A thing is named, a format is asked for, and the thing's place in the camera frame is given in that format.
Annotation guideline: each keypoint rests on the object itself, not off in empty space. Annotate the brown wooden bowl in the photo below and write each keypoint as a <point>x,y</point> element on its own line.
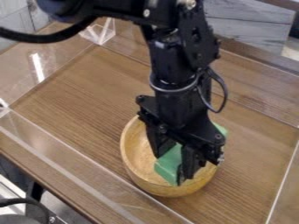
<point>139,163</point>

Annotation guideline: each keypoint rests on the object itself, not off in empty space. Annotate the green rectangular block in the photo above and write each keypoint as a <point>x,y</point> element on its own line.
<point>207,141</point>

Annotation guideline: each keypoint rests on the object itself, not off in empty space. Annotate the clear acrylic corner bracket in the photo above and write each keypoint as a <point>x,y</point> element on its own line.
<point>100,33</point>

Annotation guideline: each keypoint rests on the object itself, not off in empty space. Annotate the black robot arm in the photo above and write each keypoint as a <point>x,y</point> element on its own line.
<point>183,48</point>

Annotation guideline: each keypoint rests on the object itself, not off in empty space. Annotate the black table leg frame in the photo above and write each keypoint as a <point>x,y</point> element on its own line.
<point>39,212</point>

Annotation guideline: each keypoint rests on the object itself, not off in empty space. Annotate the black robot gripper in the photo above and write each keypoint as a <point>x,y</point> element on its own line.
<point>176,109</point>

